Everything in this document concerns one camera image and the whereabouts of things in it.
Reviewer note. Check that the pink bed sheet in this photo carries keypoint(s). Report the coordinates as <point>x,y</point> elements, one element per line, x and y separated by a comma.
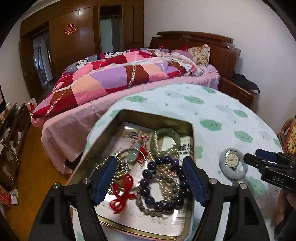
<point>64,136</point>

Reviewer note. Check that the open metal tin box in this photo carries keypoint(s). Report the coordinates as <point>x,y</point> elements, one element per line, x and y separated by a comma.
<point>105,141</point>

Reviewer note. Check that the green jade bangle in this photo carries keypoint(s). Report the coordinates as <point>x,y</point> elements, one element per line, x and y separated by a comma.
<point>165,132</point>

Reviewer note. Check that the wooden headboard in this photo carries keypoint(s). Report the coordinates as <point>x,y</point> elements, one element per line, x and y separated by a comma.
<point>224,55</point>

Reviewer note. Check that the patchwork pink quilt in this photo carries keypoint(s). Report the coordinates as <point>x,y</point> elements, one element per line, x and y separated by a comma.
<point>103,77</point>

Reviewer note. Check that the person's right hand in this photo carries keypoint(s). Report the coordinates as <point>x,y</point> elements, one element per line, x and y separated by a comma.
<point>285,198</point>

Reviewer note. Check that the red knotted tassel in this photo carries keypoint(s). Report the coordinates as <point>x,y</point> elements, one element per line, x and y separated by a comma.
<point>119,203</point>

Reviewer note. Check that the silver bangle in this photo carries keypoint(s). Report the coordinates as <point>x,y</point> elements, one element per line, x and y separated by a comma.
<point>122,165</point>

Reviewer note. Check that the green cloud pattern tablecloth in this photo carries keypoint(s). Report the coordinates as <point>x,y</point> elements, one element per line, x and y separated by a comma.
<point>219,122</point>

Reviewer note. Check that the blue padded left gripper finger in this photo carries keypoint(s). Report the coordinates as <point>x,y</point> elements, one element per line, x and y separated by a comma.
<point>198,181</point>
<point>101,179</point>

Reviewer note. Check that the red string pendant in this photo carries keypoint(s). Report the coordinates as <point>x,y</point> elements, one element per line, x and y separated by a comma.
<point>139,141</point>

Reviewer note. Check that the red double happiness decal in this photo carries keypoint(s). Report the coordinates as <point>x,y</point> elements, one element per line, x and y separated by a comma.
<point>70,29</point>

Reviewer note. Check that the dark clothes pile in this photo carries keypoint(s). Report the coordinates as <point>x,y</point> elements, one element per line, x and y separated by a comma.
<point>241,80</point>

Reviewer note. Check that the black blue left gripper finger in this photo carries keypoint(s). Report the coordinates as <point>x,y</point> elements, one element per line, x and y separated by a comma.
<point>266,155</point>

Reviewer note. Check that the wooden nightstand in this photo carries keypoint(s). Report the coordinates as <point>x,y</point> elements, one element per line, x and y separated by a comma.
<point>234,90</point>

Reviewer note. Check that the floral pillow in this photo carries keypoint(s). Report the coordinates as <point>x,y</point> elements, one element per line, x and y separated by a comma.
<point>201,54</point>

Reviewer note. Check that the brown wooden wardrobe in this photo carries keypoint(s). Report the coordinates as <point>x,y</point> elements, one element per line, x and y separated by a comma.
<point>86,41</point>

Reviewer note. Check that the silver wristwatch with metal band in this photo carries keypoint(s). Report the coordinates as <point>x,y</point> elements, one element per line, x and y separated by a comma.
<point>232,159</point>

